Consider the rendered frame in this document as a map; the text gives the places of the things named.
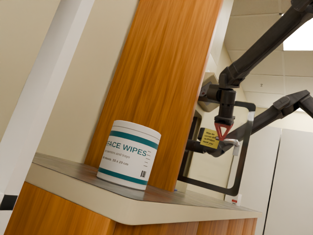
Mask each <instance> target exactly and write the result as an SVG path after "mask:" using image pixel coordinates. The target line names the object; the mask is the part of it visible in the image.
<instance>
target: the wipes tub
mask: <svg viewBox="0 0 313 235"><path fill-rule="evenodd" d="M160 138H161V134H160V133H158V132H157V131H155V130H153V129H151V128H148V127H146V126H143V125H140V124H135V123H132V122H128V121H122V120H116V121H114V123H113V126H112V129H111V132H110V135H109V138H108V141H107V144H106V147H105V150H104V153H103V156H102V160H101V162H100V166H99V169H98V173H97V177H98V178H99V179H102V180H104V181H107V182H110V183H113V184H117V185H120V186H123V187H127V188H131V189H135V190H140V191H144V190H145V189H146V186H147V183H148V180H149V176H150V172H151V169H152V166H153V163H154V159H155V156H156V152H157V149H158V145H159V141H160Z"/></svg>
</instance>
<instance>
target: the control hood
mask: <svg viewBox="0 0 313 235"><path fill-rule="evenodd" d="M209 82H211V83H212V84H219V83H218V78H217V76H216V74H215V73H214V72H205V74H204V79H203V83H202V86H201V87H203V86H205V85H206V84H207V83H209Z"/></svg>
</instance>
